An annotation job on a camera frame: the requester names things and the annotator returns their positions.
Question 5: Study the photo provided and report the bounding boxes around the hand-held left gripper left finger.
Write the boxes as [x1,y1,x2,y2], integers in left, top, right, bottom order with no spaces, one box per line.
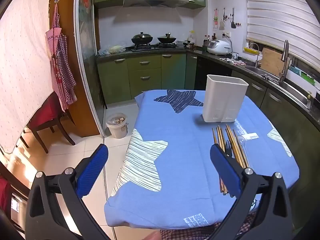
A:
[29,144,112,240]

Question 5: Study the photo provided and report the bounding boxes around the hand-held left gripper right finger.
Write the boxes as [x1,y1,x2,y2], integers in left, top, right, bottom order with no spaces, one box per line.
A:
[209,144,295,240]

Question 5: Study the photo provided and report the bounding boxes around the black fork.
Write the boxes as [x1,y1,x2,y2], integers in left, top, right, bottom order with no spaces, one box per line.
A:
[224,139,235,159]

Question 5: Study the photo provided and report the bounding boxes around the pile of wooden chopsticks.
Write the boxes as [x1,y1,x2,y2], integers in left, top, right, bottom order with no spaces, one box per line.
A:
[212,124,250,195]

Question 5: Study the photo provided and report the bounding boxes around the white plastic utensil holder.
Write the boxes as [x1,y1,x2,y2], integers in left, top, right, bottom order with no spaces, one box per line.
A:
[202,74,249,123]

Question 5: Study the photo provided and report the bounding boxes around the clear plastic spoon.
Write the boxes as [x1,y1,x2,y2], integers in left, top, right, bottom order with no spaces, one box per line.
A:
[235,134,249,162]

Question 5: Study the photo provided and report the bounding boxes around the blue star-print tablecloth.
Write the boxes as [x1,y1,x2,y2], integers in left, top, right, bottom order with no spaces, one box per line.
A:
[104,89,300,230]

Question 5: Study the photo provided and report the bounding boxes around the white trash bucket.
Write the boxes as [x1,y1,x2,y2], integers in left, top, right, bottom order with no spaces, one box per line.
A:
[106,112,129,139]

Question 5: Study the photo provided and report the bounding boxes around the person's red patterned clothing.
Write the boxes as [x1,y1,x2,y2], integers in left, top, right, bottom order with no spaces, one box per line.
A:
[160,211,260,240]

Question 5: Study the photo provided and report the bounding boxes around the dark wooden chair red cushion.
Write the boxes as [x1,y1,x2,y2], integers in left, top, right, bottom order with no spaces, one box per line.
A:
[20,92,75,154]

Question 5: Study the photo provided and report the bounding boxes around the green under-sink cabinets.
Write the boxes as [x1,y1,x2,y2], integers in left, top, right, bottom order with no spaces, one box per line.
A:
[231,70,320,170]

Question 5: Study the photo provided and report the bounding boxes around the black built-in appliance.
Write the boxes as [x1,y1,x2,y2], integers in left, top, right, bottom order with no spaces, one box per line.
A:
[195,56,233,90]

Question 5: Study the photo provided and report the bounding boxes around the stainless steel sink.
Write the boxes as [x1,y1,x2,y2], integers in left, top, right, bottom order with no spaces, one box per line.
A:
[246,65,309,105]

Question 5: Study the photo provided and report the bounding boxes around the green lower drawer cabinets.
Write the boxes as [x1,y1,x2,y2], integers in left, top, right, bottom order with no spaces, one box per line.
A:
[97,52,198,105]

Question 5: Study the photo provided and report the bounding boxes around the red checked apron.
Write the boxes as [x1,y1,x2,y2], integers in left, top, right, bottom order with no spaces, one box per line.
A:
[45,4,77,110]

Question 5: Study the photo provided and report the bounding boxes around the dark stone countertop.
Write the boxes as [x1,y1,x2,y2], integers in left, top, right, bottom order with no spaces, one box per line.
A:
[96,45,320,123]

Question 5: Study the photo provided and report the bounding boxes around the wooden cutting board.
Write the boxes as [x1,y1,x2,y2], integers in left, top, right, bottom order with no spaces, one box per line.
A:
[260,47,292,78]

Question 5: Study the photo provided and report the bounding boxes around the small curved faucet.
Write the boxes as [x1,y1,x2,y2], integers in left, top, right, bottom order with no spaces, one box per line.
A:
[249,42,261,68]

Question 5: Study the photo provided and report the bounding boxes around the green plastic tub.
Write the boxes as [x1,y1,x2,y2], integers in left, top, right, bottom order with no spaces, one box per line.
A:
[290,65,317,85]

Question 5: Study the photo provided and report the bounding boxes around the white rice cooker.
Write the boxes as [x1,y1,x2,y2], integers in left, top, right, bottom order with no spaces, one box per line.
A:
[207,39,232,55]

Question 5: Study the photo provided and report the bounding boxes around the plastic bag with food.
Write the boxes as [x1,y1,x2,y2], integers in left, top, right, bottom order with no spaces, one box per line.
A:
[99,44,126,55]

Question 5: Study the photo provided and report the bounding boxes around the tall steel faucet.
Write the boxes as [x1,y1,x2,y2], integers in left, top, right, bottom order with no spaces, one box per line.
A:
[279,39,290,82]

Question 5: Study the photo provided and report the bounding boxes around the black gas stove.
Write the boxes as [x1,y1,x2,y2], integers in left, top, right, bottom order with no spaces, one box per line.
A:
[130,43,184,52]

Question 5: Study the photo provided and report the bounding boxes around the decorated glass sliding door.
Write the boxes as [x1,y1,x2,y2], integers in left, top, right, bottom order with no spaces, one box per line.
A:
[75,0,105,135]

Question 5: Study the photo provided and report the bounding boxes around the black lidded wok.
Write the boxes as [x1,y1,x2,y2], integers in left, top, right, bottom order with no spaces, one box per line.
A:
[131,32,153,45]
[157,32,177,44]

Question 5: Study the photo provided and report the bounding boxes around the hanging white spatula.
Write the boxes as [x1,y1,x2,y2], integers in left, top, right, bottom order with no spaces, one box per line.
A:
[220,7,227,30]

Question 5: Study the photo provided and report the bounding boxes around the white window blind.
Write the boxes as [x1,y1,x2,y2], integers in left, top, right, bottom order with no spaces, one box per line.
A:
[244,0,320,68]

